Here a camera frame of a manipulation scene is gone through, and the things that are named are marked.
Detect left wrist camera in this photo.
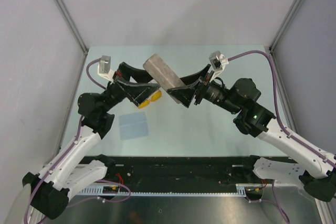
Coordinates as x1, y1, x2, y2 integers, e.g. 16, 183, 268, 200
98, 56, 114, 81

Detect grey glasses case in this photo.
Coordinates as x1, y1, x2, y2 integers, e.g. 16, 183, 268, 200
143, 54, 185, 91

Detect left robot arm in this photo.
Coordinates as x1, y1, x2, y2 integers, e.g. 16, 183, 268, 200
22, 62, 160, 220

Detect blue cleaning cloth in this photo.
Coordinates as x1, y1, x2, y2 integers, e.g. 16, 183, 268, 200
119, 112, 149, 141

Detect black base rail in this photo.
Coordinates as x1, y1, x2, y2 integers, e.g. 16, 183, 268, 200
86, 155, 297, 193

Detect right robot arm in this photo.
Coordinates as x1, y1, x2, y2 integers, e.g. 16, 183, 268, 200
167, 66, 335, 202

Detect orange sunglasses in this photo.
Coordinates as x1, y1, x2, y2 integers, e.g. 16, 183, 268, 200
138, 90, 162, 109

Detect aluminium frame post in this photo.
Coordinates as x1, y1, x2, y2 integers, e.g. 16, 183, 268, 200
269, 0, 320, 51
53, 0, 88, 56

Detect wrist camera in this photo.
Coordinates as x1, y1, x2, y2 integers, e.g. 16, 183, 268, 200
98, 56, 114, 81
209, 51, 229, 76

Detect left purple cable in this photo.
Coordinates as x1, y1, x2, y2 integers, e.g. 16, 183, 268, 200
23, 60, 132, 224

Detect left aluminium frame post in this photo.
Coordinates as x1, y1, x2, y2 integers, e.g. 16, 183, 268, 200
53, 0, 88, 56

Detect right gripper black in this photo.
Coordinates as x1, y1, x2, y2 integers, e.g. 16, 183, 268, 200
168, 63, 241, 114

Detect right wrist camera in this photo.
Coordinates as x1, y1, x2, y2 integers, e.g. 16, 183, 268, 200
209, 51, 229, 76

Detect grey slotted cable duct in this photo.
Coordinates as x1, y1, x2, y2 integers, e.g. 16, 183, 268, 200
78, 184, 263, 198

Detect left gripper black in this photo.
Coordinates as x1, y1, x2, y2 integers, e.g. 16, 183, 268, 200
101, 62, 160, 113

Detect right aluminium frame post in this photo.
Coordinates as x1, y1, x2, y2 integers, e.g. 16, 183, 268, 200
269, 0, 320, 51

